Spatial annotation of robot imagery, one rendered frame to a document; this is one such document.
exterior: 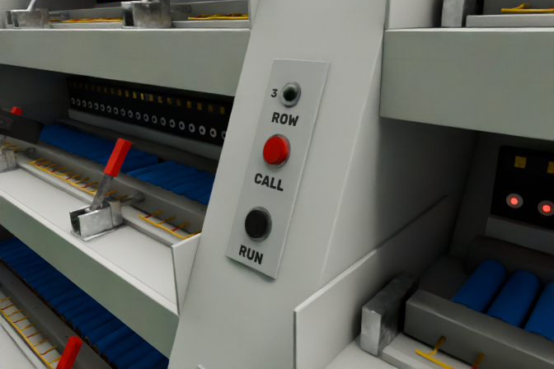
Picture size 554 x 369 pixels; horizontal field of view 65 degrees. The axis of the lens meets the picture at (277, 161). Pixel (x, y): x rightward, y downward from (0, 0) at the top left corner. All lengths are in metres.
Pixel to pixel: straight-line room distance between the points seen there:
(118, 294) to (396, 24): 0.28
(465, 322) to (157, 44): 0.29
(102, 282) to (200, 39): 0.21
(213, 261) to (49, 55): 0.36
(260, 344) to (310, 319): 0.04
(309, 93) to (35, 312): 0.48
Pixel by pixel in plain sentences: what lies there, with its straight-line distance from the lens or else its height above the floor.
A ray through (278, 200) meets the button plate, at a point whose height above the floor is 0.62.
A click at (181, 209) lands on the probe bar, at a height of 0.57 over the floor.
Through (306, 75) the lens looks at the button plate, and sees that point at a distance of 0.25.
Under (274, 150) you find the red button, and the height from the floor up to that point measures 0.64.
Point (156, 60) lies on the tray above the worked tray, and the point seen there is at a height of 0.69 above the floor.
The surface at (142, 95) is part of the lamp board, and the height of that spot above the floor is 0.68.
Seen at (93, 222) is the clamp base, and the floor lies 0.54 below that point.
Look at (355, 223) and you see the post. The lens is 0.25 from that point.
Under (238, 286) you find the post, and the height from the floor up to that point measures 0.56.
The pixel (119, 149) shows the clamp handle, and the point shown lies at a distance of 0.42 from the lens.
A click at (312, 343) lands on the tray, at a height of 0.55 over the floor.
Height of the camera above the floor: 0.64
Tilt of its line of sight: level
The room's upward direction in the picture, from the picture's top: 14 degrees clockwise
